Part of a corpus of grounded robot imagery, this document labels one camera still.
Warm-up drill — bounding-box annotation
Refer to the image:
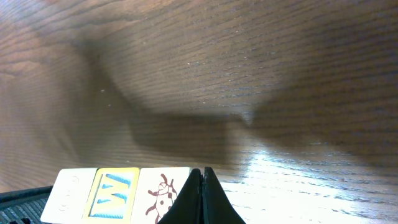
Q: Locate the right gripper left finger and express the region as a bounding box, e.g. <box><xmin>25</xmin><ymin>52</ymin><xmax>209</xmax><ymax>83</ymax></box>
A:
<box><xmin>159</xmin><ymin>169</ymin><xmax>203</xmax><ymax>224</ymax></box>

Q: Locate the white block green side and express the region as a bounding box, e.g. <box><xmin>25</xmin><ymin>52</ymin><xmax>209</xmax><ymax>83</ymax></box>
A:
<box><xmin>40</xmin><ymin>168</ymin><xmax>98</xmax><ymax>224</ymax></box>

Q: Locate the yellow block letter O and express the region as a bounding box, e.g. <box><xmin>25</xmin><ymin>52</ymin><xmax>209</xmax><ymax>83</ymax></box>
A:
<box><xmin>81</xmin><ymin>167</ymin><xmax>140</xmax><ymax>224</ymax></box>

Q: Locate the white ladybug block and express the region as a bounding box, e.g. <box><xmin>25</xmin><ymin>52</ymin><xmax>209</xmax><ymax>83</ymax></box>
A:
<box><xmin>131</xmin><ymin>167</ymin><xmax>190</xmax><ymax>224</ymax></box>

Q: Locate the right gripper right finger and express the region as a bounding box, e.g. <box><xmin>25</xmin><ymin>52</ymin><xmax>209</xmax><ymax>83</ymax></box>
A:
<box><xmin>201</xmin><ymin>167</ymin><xmax>245</xmax><ymax>224</ymax></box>

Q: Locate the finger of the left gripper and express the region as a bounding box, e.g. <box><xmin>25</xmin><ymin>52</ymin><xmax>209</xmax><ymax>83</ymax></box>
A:
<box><xmin>0</xmin><ymin>186</ymin><xmax>52</xmax><ymax>224</ymax></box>

